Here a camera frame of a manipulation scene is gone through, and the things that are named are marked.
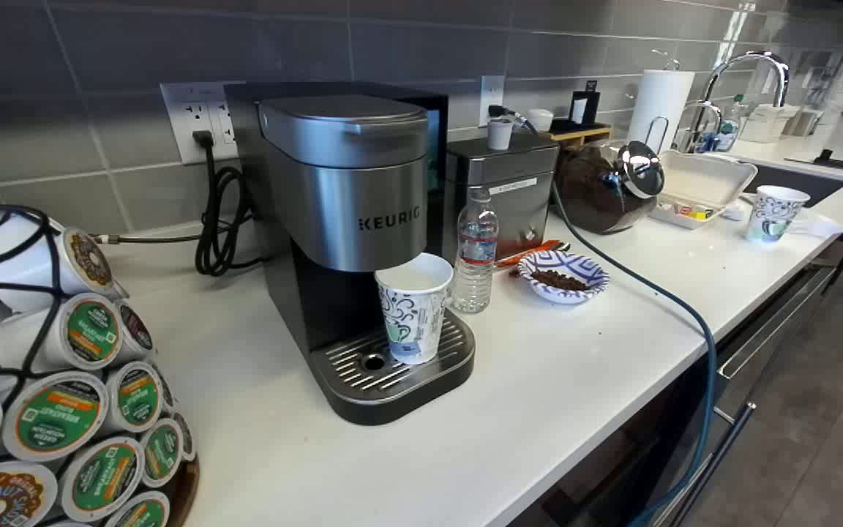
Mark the patterned paper cup on Keurig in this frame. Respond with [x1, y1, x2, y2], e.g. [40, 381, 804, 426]
[375, 253, 454, 367]

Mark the white paper towel roll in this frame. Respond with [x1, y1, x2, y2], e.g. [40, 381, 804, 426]
[627, 72, 692, 154]

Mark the chrome sink faucet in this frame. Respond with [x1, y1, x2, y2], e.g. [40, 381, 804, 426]
[685, 51, 790, 154]

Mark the blue patterned bowl with grounds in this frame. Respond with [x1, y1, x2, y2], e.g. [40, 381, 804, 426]
[518, 249, 606, 306]

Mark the black power cord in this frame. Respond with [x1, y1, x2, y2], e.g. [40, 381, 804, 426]
[97, 129, 265, 278]

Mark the glass coffee bean jar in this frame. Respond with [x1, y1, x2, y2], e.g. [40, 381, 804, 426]
[555, 142, 665, 236]

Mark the orange red tool on counter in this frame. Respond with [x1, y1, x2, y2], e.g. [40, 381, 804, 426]
[493, 240, 567, 271]

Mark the steel coffee grinder box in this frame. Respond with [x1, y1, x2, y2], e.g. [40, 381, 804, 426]
[442, 136, 559, 258]

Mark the silver Keurig coffee maker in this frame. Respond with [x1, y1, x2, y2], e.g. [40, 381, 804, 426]
[243, 89, 473, 426]

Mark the K-cup pod carousel rack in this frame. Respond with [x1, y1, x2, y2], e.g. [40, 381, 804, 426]
[0, 199, 198, 527]

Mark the white wall outlet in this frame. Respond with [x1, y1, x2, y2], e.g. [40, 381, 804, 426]
[160, 83, 236, 164]

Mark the blue cable on counter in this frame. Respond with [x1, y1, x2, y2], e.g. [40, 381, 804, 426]
[511, 116, 720, 527]

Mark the clear plastic water bottle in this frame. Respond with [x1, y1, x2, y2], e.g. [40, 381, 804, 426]
[449, 168, 501, 315]

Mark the patterned paper cup near sink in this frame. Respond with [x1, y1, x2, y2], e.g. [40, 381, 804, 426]
[747, 184, 807, 246]

